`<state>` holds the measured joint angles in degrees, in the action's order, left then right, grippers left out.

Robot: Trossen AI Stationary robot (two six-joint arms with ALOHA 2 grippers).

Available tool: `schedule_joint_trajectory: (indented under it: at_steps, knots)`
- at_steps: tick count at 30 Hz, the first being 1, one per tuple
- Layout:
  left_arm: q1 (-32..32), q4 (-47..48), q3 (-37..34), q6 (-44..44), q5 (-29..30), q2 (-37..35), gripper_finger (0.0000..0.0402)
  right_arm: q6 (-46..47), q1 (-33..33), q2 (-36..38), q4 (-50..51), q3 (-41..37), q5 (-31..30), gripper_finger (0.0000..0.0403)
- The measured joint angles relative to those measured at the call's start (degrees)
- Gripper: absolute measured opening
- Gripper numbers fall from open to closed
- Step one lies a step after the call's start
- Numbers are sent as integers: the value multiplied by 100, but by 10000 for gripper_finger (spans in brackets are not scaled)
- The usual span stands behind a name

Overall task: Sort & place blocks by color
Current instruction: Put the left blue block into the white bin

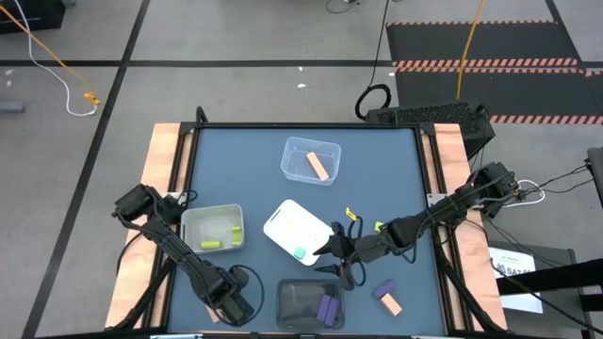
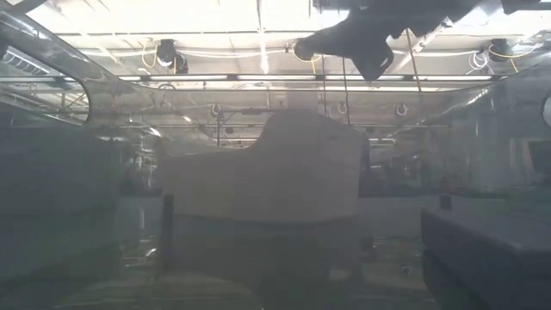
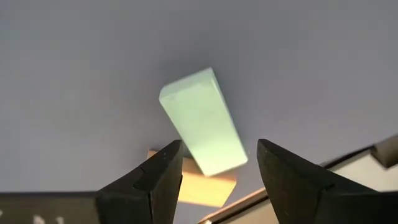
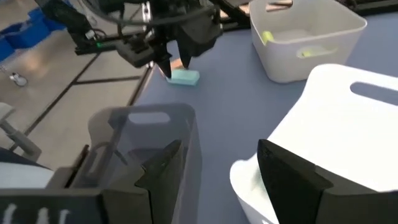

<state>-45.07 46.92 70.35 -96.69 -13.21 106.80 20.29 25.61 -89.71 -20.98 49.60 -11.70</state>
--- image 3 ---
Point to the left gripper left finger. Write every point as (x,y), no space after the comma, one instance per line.
(146,196)

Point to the orange rectangular block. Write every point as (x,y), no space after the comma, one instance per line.
(202,189)

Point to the teal rectangular block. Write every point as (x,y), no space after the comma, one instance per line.
(202,124)

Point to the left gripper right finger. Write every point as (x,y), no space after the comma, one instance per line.
(298,193)

